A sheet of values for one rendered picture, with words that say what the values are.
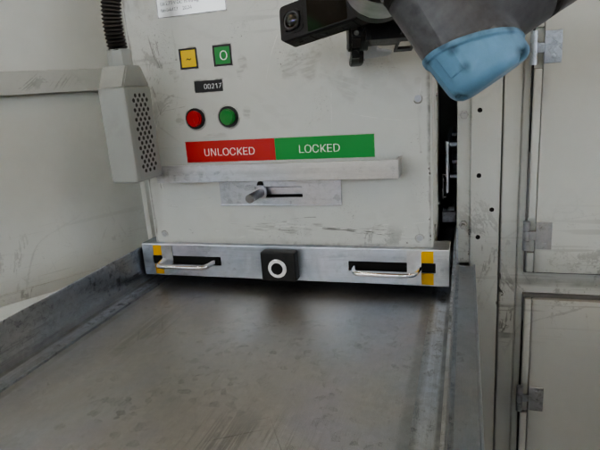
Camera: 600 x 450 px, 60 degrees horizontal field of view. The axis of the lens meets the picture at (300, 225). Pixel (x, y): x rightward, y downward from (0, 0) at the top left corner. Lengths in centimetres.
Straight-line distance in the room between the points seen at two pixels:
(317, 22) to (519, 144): 44
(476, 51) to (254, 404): 41
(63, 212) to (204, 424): 62
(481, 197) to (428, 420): 49
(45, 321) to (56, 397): 16
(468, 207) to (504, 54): 53
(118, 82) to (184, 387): 45
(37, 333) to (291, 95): 50
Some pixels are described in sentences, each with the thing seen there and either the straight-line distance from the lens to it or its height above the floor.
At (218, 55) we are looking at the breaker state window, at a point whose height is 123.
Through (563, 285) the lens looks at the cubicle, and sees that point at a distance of 101.
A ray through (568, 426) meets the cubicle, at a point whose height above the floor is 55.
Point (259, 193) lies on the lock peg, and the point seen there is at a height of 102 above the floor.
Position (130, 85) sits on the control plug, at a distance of 84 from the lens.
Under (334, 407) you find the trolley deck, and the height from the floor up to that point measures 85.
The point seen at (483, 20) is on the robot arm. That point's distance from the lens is 46.
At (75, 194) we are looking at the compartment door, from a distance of 110.
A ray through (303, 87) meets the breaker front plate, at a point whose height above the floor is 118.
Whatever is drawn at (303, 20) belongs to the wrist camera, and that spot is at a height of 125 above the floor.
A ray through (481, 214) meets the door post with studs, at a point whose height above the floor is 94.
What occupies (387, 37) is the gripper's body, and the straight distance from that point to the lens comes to 65.
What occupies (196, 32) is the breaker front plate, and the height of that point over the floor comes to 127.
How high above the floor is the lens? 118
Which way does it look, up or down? 15 degrees down
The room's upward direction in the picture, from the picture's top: 4 degrees counter-clockwise
